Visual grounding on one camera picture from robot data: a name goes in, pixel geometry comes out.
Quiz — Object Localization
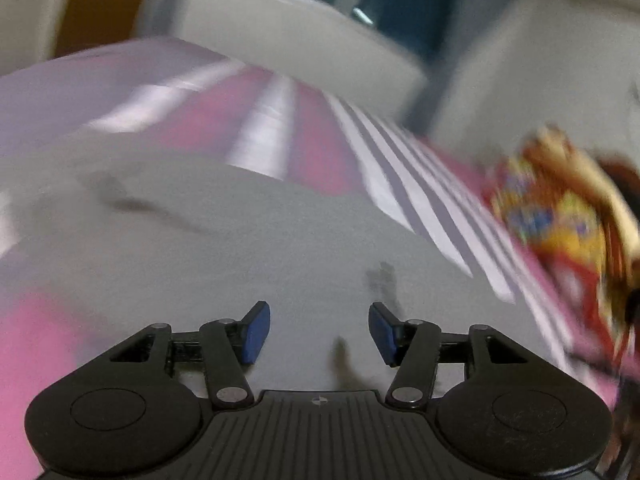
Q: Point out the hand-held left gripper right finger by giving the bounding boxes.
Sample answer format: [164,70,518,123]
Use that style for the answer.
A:
[368,302,540,409]

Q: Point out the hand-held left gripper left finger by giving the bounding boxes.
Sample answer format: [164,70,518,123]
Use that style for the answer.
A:
[100,301,271,409]

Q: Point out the grey pants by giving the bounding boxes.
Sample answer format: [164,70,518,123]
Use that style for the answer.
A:
[0,137,576,397]

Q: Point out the colourful printed quilt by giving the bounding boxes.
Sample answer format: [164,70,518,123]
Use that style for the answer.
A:
[489,130,632,366]

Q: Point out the bed with striped sheet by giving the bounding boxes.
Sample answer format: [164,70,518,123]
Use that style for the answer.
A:
[0,37,626,480]

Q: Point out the cream printed blanket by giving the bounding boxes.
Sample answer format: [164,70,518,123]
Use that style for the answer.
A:
[525,124,640,246]

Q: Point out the black garment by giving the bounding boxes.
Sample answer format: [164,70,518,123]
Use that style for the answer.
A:
[597,157,640,321]

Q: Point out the brown wooden door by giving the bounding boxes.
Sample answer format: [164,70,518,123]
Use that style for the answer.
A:
[54,0,166,58]

